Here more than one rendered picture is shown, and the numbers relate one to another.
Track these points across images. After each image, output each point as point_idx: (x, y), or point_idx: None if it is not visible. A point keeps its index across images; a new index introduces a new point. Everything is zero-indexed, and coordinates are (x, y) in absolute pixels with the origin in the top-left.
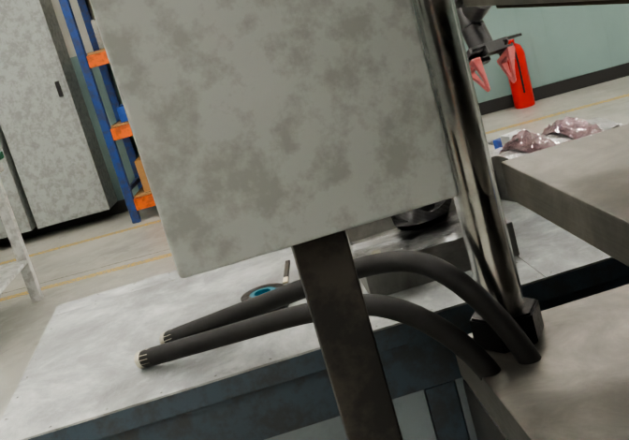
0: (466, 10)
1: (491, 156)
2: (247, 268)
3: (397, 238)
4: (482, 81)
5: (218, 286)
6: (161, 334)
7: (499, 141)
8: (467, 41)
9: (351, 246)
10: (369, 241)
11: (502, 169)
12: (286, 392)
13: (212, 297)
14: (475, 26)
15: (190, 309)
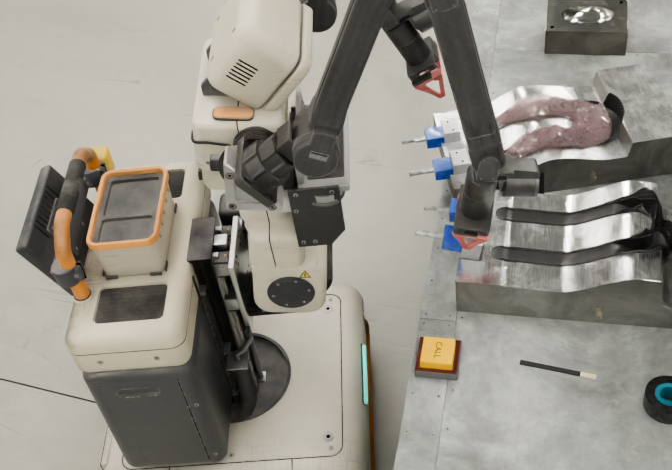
0: (426, 25)
1: (469, 157)
2: (493, 397)
3: (670, 275)
4: (433, 90)
5: (531, 432)
6: None
7: (438, 139)
8: (413, 54)
9: (664, 305)
10: (663, 291)
11: (555, 169)
12: None
13: (563, 443)
14: (419, 37)
15: (583, 467)
